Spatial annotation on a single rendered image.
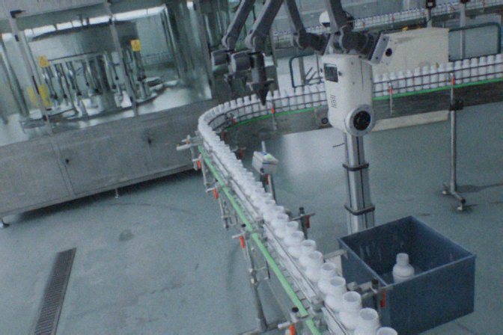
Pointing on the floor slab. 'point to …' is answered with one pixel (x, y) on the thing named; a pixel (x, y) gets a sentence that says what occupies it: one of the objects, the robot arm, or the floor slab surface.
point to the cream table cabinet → (420, 57)
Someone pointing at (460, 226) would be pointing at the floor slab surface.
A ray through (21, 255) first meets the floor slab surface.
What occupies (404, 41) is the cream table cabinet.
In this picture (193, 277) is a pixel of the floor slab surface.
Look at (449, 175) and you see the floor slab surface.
